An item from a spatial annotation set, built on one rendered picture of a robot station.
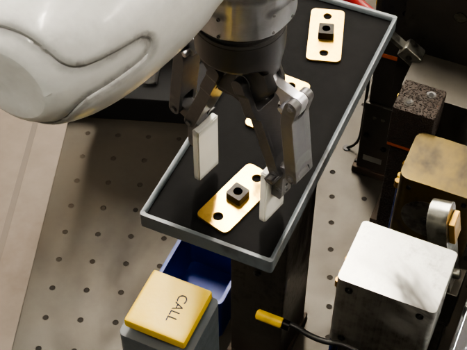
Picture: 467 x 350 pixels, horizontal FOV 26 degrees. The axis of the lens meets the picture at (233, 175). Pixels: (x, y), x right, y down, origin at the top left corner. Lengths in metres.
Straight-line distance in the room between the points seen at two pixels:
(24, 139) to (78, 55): 2.06
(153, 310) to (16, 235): 1.54
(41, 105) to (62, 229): 0.97
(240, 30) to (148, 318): 0.29
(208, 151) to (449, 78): 0.38
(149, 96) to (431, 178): 0.64
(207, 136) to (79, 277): 0.59
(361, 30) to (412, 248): 0.27
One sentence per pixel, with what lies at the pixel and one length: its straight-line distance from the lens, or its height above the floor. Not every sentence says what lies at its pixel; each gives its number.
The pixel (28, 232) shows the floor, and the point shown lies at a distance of 2.44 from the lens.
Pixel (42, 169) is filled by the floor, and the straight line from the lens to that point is 2.56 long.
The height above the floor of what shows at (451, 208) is 1.10.
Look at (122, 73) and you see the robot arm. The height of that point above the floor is 1.52.
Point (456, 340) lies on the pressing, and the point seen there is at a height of 1.00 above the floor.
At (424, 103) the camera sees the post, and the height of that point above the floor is 1.10.
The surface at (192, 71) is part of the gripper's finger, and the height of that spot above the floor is 1.30.
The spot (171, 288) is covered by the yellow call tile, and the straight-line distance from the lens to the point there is 0.93.
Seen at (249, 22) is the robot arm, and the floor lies 1.43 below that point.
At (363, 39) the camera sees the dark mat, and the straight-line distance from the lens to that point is 1.14.
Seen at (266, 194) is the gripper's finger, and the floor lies 1.21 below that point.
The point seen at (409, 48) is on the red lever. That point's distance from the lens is 1.24.
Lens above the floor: 1.94
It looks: 51 degrees down
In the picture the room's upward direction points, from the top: straight up
